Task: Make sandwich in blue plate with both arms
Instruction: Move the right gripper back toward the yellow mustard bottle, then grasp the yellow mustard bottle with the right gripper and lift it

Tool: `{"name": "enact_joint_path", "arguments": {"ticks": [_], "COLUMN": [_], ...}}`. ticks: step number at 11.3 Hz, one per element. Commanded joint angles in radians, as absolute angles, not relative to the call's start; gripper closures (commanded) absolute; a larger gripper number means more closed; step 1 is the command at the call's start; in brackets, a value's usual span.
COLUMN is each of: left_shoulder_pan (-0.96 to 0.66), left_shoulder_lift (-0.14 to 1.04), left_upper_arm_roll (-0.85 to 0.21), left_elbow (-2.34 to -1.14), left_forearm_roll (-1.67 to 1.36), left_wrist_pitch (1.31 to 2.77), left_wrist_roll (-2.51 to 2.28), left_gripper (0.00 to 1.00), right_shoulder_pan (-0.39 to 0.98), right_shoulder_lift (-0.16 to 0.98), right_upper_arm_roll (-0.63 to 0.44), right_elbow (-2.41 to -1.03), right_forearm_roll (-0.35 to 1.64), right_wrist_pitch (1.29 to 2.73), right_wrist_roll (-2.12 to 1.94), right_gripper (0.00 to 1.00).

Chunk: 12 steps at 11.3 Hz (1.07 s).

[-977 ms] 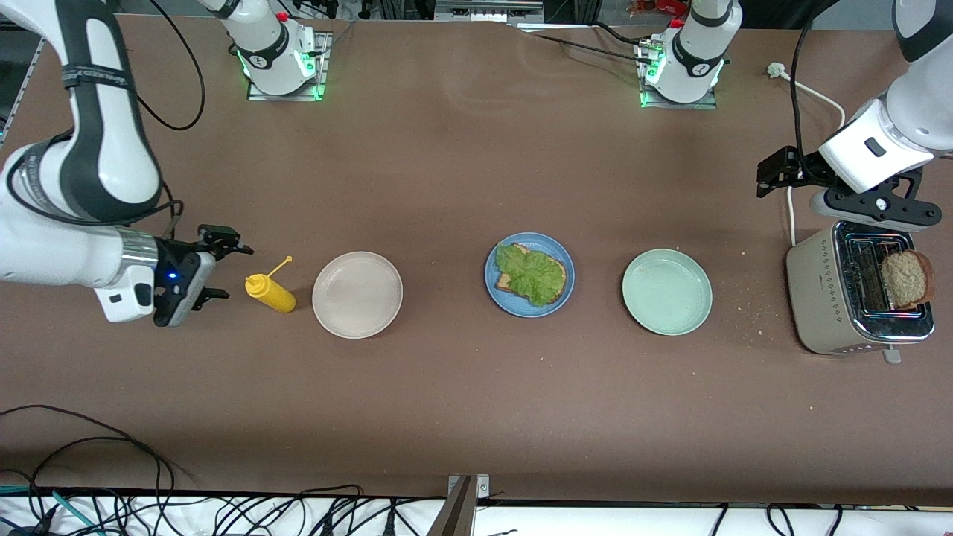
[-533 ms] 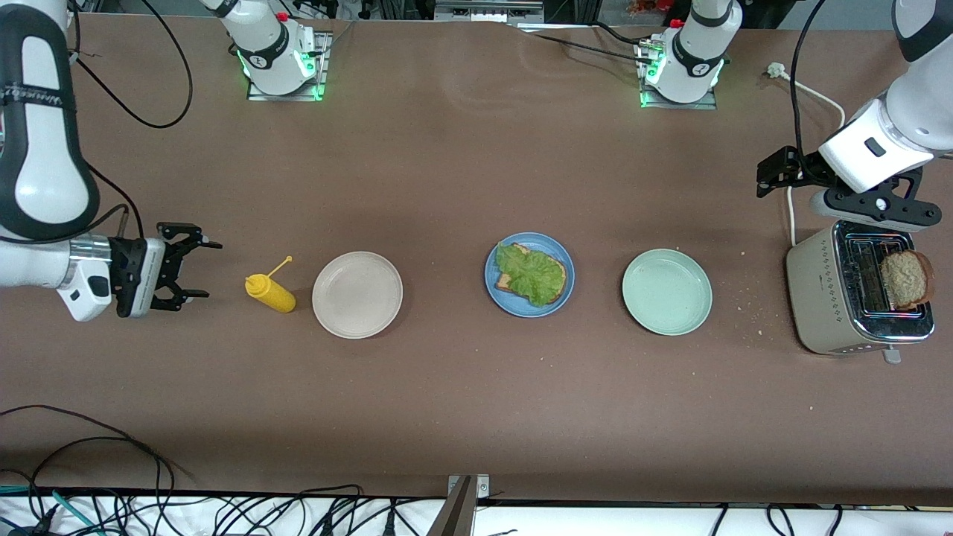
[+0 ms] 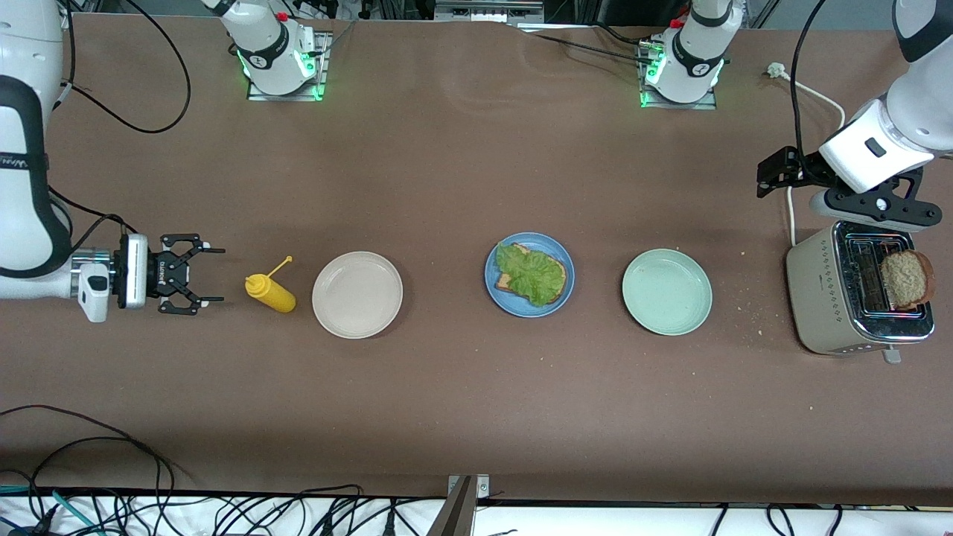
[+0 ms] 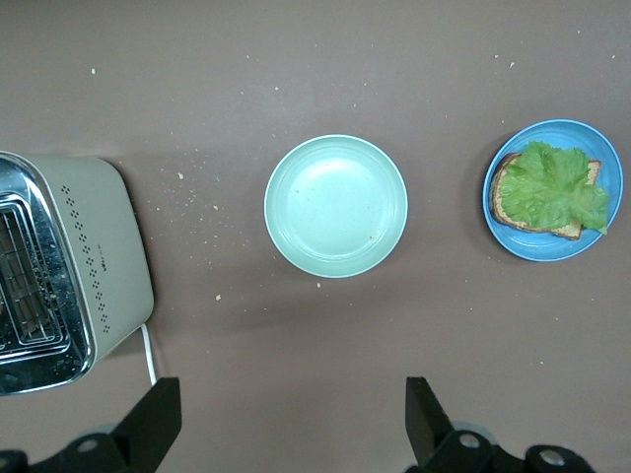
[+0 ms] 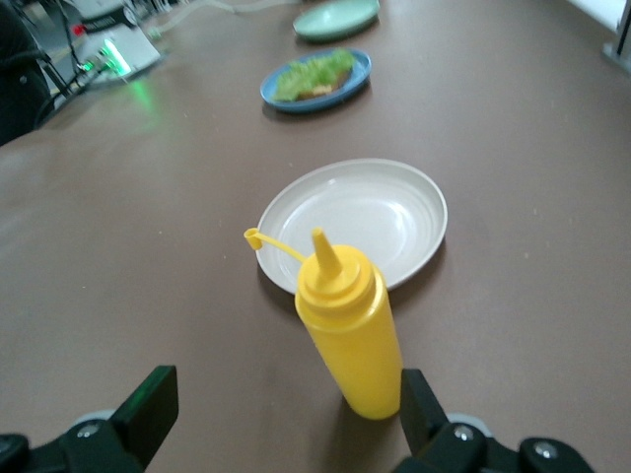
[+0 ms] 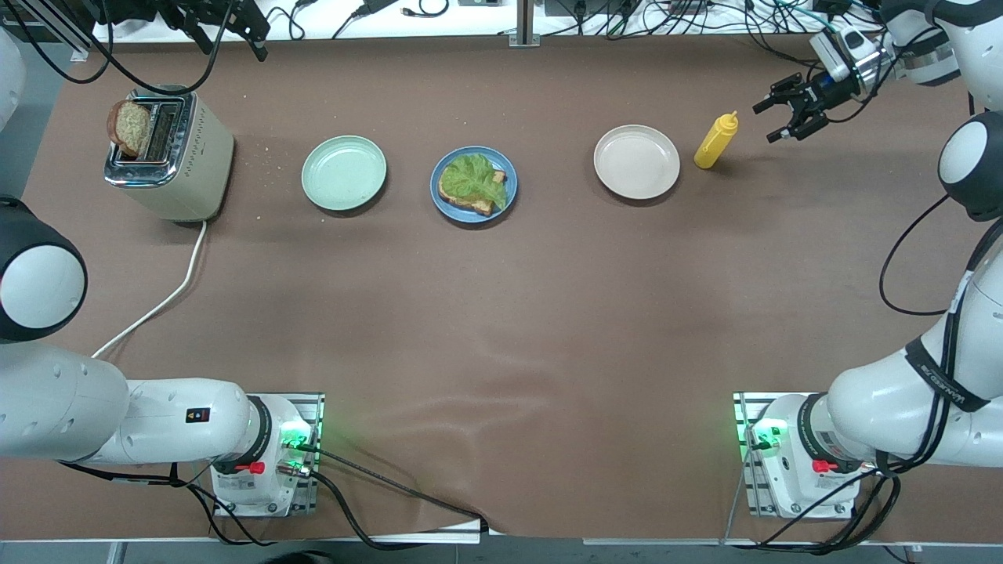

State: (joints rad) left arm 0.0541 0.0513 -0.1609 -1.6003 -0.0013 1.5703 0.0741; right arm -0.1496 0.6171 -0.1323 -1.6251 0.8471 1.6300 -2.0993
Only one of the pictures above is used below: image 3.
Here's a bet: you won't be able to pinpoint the green lettuce leaf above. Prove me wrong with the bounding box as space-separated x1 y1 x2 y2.
495 242 563 307

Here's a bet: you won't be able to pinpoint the teal cable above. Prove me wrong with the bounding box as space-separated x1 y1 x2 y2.
0 484 101 536

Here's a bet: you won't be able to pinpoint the beige round plate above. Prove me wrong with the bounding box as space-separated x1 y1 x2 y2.
312 251 404 340

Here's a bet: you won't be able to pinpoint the rounded brown bread slice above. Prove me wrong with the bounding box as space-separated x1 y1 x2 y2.
881 249 935 310

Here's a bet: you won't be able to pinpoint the white toaster power cable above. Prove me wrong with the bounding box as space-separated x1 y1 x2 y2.
767 63 847 246

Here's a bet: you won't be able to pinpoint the black base supply cable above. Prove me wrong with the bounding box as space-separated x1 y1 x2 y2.
521 22 656 64

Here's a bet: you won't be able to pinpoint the green round plate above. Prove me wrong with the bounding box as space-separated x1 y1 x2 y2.
622 248 713 336

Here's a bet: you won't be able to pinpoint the blue round plate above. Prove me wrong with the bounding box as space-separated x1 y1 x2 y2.
485 232 576 319

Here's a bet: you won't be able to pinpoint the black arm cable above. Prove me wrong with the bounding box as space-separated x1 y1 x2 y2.
791 0 829 157
45 0 192 235

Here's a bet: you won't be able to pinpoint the square brown bread slice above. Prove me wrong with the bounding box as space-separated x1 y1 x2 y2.
497 243 568 306

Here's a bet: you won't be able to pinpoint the black looping table cable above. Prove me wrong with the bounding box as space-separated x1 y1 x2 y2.
0 405 176 496

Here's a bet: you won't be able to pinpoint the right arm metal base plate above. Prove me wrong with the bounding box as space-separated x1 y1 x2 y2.
246 31 332 102

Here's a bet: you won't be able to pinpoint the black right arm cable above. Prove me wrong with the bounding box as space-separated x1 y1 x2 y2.
45 0 192 235

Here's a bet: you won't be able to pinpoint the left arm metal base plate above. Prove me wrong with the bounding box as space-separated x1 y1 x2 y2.
638 37 719 111

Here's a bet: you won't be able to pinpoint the yellow mustard squeeze bottle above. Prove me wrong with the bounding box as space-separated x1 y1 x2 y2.
244 256 297 313

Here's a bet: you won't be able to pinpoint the tangled black cables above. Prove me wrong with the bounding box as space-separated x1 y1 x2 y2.
112 484 418 536

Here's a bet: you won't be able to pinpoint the beige chrome toaster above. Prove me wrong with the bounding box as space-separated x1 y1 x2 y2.
785 216 936 366

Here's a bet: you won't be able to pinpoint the metal table edge bracket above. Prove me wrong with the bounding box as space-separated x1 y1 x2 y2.
432 474 490 536

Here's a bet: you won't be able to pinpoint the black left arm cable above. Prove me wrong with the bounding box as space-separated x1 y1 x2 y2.
791 0 829 157

